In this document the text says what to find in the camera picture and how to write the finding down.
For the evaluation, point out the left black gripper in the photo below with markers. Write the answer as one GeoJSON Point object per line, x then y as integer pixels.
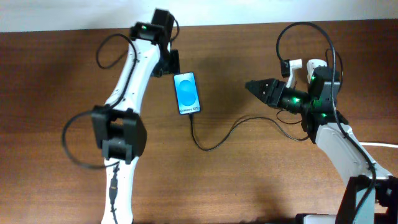
{"type": "Point", "coordinates": [175, 68]}

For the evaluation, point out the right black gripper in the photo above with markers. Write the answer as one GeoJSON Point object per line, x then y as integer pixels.
{"type": "Point", "coordinates": [274, 89]}

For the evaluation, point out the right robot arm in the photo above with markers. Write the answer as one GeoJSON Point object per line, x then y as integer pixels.
{"type": "Point", "coordinates": [371, 190]}

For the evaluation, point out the blue Samsung Galaxy smartphone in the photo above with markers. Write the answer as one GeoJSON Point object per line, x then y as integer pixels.
{"type": "Point", "coordinates": [186, 93]}

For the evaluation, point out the white power strip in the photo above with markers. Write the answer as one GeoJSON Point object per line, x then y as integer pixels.
{"type": "Point", "coordinates": [312, 64]}

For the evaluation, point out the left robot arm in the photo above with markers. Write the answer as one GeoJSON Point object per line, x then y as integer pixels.
{"type": "Point", "coordinates": [119, 130]}

